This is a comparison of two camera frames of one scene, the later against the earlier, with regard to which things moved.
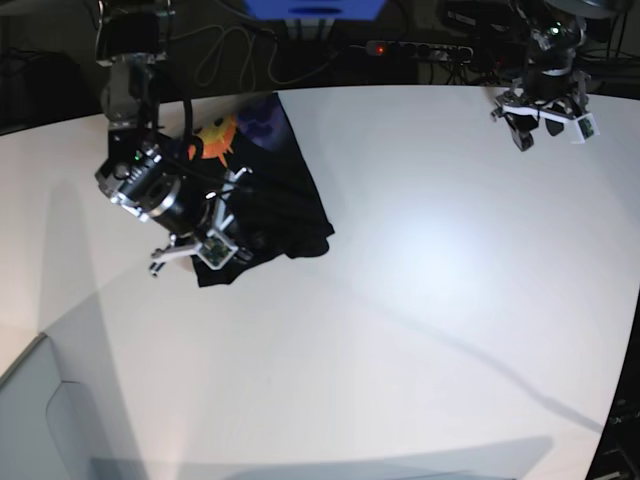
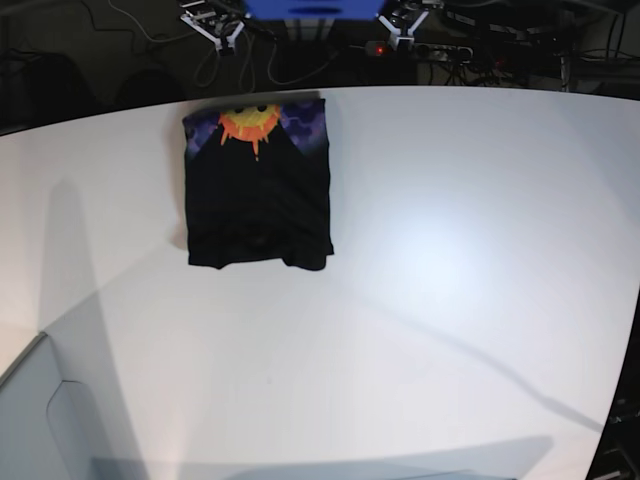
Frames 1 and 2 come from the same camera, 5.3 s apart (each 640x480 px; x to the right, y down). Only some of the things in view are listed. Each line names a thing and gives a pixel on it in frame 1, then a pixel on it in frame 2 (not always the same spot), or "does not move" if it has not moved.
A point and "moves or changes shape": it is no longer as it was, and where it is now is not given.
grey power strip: [415, 50] does not move
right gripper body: [572, 106] → [402, 31]
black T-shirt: [277, 204] moves or changes shape
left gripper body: [177, 249] → [221, 29]
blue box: [316, 9] does not move
